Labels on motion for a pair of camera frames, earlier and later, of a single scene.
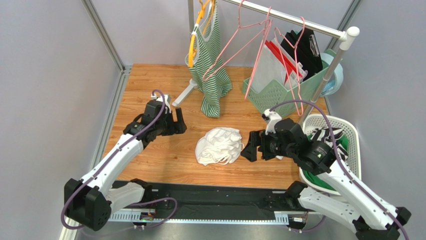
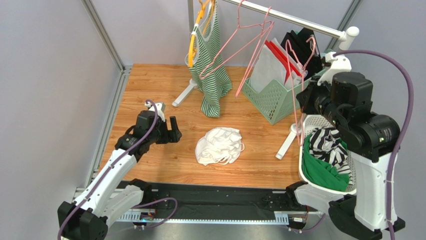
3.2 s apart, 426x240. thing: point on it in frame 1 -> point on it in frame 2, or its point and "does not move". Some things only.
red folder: x=289 y=64 does not move
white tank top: x=221 y=146 does not move
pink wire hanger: x=302 y=112 -> x=288 y=44
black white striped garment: x=325 y=136 does not move
